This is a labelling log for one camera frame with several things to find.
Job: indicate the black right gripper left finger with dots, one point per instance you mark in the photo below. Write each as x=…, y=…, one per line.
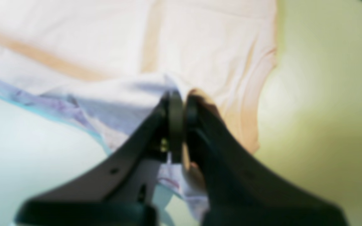
x=119, y=190

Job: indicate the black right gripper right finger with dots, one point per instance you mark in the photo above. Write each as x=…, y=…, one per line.
x=242, y=191

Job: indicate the pink T-shirt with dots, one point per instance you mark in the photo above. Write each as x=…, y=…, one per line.
x=104, y=64

